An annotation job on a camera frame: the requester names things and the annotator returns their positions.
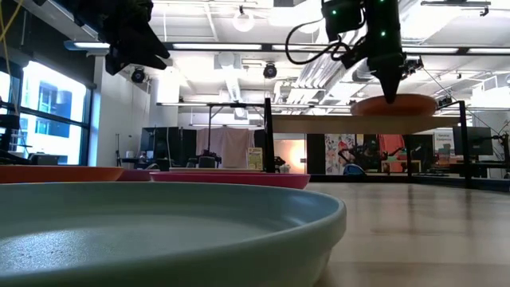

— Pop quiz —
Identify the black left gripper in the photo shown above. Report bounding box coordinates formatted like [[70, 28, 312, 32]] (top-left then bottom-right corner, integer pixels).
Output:
[[71, 0, 171, 77]]

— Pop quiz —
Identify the beige curtain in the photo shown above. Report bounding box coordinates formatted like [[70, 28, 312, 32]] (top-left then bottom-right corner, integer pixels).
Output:
[[196, 127, 255, 169]]

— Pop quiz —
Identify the black background monitor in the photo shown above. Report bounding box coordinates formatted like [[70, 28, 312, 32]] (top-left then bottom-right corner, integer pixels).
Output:
[[452, 126, 494, 157]]

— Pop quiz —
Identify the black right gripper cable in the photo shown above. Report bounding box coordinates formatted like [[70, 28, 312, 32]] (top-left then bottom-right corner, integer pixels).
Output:
[[284, 16, 362, 66]]

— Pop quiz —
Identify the black aluminium table frame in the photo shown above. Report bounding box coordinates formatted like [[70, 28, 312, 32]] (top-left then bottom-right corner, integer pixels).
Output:
[[308, 172, 510, 193]]

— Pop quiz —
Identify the yellow sign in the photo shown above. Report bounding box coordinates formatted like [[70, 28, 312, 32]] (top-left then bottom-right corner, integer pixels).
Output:
[[247, 147, 264, 171]]

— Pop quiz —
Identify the blue rounded object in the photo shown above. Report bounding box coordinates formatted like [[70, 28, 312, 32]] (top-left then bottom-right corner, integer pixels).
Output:
[[343, 163, 367, 177]]

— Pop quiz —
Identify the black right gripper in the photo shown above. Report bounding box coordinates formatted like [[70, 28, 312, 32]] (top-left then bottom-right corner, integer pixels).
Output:
[[340, 0, 405, 105]]

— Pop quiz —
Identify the peach plate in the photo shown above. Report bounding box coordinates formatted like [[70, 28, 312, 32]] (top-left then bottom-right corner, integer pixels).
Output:
[[350, 93, 438, 117]]

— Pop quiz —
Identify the teal plate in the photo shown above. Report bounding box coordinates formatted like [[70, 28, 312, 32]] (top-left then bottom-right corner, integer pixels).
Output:
[[0, 182, 347, 287]]

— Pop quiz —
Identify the colourful wall poster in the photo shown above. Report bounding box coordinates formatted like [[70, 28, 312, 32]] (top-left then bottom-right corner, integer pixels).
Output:
[[324, 133, 356, 175]]

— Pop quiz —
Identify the black ceiling camera cluster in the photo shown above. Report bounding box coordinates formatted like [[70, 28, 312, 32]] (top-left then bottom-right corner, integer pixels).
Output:
[[402, 55, 425, 80]]

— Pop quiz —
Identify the round white ceiling fixture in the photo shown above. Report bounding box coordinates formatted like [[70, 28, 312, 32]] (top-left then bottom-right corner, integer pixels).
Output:
[[232, 10, 256, 33]]

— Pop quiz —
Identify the long ceiling light strip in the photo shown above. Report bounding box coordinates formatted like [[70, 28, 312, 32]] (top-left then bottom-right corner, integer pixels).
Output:
[[402, 46, 459, 54], [171, 42, 263, 51], [73, 41, 111, 50], [468, 47, 510, 55]]

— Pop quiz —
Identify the grey box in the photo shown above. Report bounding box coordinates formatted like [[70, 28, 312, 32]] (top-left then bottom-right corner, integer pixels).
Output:
[[29, 153, 61, 166]]

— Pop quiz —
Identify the pink plate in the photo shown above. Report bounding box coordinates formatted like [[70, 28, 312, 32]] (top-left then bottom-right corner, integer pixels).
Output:
[[150, 171, 312, 191]]

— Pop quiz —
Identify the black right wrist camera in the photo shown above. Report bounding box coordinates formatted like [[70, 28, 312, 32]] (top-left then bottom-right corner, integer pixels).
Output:
[[320, 0, 367, 43]]

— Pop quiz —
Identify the large glass window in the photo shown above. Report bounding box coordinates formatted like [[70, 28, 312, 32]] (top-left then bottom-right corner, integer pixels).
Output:
[[0, 59, 92, 167]]

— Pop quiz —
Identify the orange wall panel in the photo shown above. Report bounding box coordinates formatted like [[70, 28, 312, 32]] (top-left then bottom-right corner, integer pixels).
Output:
[[378, 134, 406, 173]]

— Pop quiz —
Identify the black desk stand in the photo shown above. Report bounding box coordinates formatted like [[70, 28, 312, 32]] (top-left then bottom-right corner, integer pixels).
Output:
[[0, 99, 32, 165]]

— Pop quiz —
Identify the black background rig frame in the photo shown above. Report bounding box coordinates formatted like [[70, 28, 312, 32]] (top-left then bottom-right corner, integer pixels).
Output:
[[157, 101, 266, 160]]

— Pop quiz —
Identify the wooden shelf with black legs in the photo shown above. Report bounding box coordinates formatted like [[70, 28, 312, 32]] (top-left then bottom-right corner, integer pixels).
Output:
[[263, 97, 474, 189]]

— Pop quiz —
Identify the white printed sign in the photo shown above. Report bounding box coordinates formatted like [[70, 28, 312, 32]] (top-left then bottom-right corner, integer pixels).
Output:
[[433, 131, 456, 167]]

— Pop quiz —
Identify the thin yellow cord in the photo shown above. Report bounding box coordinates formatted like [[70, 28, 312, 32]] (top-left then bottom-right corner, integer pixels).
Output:
[[0, 0, 26, 116]]

